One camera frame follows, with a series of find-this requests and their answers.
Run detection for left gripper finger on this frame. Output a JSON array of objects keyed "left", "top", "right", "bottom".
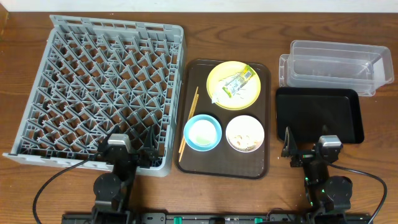
[
  {"left": 143, "top": 126, "right": 158, "bottom": 161},
  {"left": 98, "top": 124, "right": 120, "bottom": 146}
]

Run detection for white pink bowl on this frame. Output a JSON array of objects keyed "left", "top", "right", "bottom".
[{"left": 225, "top": 115, "right": 265, "bottom": 153}]

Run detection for light blue bowl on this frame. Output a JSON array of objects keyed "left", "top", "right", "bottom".
[{"left": 183, "top": 114, "right": 223, "bottom": 152}]

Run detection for wooden chopstick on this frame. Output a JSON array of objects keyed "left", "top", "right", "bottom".
[
  {"left": 178, "top": 93, "right": 200, "bottom": 163},
  {"left": 178, "top": 87, "right": 198, "bottom": 154}
]

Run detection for green snack wrapper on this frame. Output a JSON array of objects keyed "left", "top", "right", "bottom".
[{"left": 211, "top": 65, "right": 255, "bottom": 103}]

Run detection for yellow round plate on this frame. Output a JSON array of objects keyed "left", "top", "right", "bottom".
[{"left": 206, "top": 61, "right": 261, "bottom": 110}]

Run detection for rice and nut scraps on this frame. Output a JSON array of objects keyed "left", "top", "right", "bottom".
[{"left": 230, "top": 135, "right": 257, "bottom": 151}]

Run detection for small white cup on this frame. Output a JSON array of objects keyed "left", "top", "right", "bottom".
[{"left": 188, "top": 119, "right": 216, "bottom": 146}]

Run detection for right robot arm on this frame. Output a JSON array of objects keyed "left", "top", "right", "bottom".
[{"left": 281, "top": 127, "right": 353, "bottom": 223}]

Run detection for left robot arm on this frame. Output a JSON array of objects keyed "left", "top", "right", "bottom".
[{"left": 91, "top": 125, "right": 159, "bottom": 224}]

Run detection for black waste tray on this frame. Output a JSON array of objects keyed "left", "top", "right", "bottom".
[{"left": 275, "top": 87, "right": 364, "bottom": 144}]

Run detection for grey plastic dishwasher rack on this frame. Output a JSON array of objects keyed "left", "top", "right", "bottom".
[{"left": 6, "top": 15, "right": 186, "bottom": 177}]

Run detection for clear plastic bin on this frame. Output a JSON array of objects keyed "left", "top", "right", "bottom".
[{"left": 279, "top": 40, "right": 394, "bottom": 96}]

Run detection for brown plastic serving tray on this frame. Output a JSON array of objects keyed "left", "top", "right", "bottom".
[{"left": 174, "top": 59, "right": 271, "bottom": 179}]

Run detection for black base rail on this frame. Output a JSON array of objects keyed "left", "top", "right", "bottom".
[{"left": 61, "top": 212, "right": 373, "bottom": 224}]

